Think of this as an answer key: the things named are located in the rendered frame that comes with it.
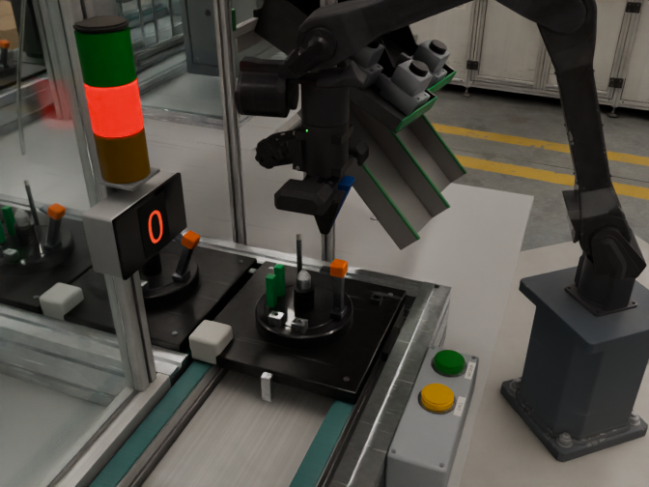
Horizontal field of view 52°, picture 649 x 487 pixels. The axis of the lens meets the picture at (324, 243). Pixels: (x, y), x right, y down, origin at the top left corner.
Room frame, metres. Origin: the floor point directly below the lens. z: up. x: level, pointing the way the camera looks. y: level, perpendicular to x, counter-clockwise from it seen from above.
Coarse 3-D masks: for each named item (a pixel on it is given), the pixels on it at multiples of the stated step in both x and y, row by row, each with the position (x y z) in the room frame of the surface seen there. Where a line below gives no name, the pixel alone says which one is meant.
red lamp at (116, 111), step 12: (84, 84) 0.63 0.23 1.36; (132, 84) 0.63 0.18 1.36; (96, 96) 0.61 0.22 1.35; (108, 96) 0.61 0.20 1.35; (120, 96) 0.61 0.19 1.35; (132, 96) 0.62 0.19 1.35; (96, 108) 0.61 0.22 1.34; (108, 108) 0.61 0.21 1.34; (120, 108) 0.61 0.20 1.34; (132, 108) 0.62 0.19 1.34; (96, 120) 0.61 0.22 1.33; (108, 120) 0.61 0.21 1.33; (120, 120) 0.61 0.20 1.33; (132, 120) 0.62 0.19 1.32; (96, 132) 0.62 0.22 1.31; (108, 132) 0.61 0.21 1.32; (120, 132) 0.61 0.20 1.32; (132, 132) 0.62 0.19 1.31
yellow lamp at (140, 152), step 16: (96, 144) 0.62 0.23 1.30; (112, 144) 0.61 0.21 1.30; (128, 144) 0.61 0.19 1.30; (144, 144) 0.63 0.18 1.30; (112, 160) 0.61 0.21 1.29; (128, 160) 0.61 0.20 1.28; (144, 160) 0.63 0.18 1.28; (112, 176) 0.61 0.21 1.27; (128, 176) 0.61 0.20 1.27; (144, 176) 0.62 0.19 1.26
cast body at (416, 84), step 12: (396, 72) 1.00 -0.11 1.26; (408, 72) 0.99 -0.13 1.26; (420, 72) 0.99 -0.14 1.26; (384, 84) 1.01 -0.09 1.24; (396, 84) 1.00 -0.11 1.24; (408, 84) 0.99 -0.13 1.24; (420, 84) 0.98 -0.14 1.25; (384, 96) 1.01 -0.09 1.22; (396, 96) 1.00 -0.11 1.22; (408, 96) 0.99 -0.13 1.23; (420, 96) 1.00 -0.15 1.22; (408, 108) 0.99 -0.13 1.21
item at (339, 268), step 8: (336, 264) 0.75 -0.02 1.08; (344, 264) 0.75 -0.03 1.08; (320, 272) 0.75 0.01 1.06; (328, 272) 0.75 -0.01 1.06; (336, 272) 0.74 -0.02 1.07; (344, 272) 0.74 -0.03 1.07; (336, 280) 0.74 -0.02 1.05; (344, 280) 0.75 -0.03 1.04; (336, 288) 0.74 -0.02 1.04; (336, 296) 0.74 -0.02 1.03; (336, 304) 0.74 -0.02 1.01
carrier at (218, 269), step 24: (168, 264) 0.88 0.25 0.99; (192, 264) 0.88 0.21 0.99; (216, 264) 0.91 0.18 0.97; (240, 264) 0.91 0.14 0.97; (144, 288) 0.80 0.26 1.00; (168, 288) 0.81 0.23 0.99; (192, 288) 0.84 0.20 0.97; (216, 288) 0.84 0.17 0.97; (168, 312) 0.78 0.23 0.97; (192, 312) 0.78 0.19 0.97; (216, 312) 0.80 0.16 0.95; (168, 336) 0.73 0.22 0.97
